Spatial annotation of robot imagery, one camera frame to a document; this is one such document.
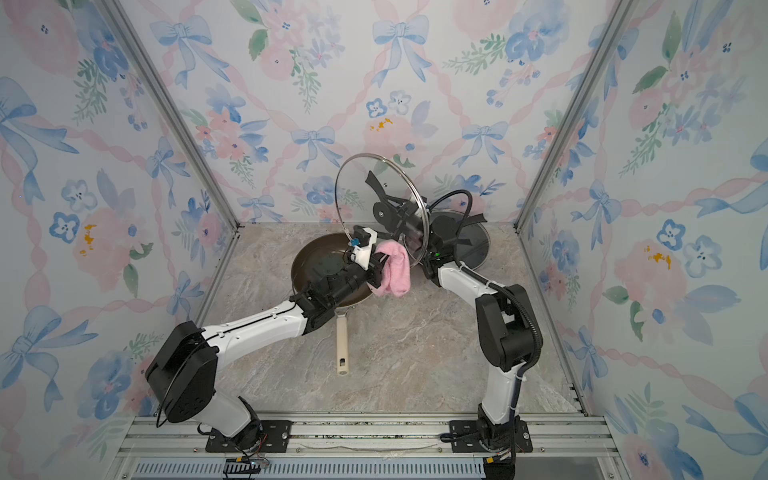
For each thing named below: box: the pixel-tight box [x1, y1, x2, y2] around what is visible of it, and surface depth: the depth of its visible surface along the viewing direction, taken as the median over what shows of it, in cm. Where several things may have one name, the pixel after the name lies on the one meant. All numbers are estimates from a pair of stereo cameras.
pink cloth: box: [366, 239, 411, 298], surface depth 75 cm
